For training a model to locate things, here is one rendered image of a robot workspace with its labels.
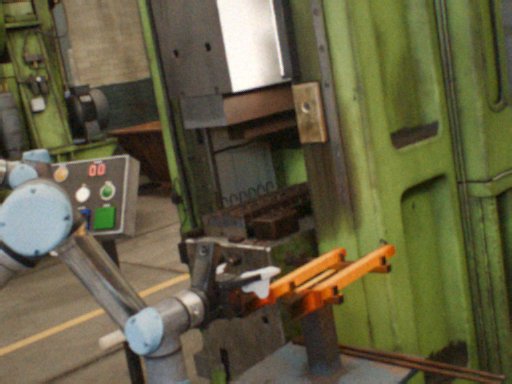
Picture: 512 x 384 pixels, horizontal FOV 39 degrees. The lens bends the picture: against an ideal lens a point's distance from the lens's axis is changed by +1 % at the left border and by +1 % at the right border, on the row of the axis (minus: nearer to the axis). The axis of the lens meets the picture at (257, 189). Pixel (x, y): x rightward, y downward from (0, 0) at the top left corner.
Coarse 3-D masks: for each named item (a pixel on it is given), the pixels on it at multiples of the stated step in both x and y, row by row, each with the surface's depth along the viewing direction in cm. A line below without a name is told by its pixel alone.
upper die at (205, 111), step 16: (208, 96) 215; (224, 96) 211; (240, 96) 216; (256, 96) 221; (272, 96) 226; (288, 96) 231; (192, 112) 222; (208, 112) 217; (224, 112) 212; (240, 112) 216; (256, 112) 221; (272, 112) 226; (192, 128) 224
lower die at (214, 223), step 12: (300, 192) 237; (240, 204) 230; (252, 204) 227; (264, 204) 228; (276, 204) 227; (288, 204) 231; (204, 216) 231; (216, 216) 226; (228, 216) 222; (240, 216) 218; (300, 216) 236; (204, 228) 232; (216, 228) 227; (228, 228) 223; (240, 228) 219
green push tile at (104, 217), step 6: (96, 210) 244; (102, 210) 243; (108, 210) 242; (114, 210) 242; (96, 216) 243; (102, 216) 242; (108, 216) 241; (114, 216) 241; (96, 222) 243; (102, 222) 242; (108, 222) 241; (114, 222) 241; (96, 228) 242; (102, 228) 241; (108, 228) 241
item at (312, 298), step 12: (372, 252) 176; (384, 252) 175; (360, 264) 168; (372, 264) 171; (336, 276) 162; (348, 276) 163; (324, 288) 155; (288, 300) 148; (300, 300) 150; (312, 300) 153; (288, 312) 147; (300, 312) 150
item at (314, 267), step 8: (336, 248) 185; (344, 248) 184; (328, 256) 179; (336, 256) 180; (312, 264) 174; (320, 264) 175; (328, 264) 178; (296, 272) 170; (304, 272) 170; (312, 272) 172; (280, 280) 166; (288, 280) 165; (296, 280) 167; (304, 280) 170; (272, 288) 160; (280, 288) 163; (248, 296) 157; (256, 296) 156; (272, 296) 159; (248, 304) 155; (256, 304) 157; (264, 304) 158; (248, 312) 154
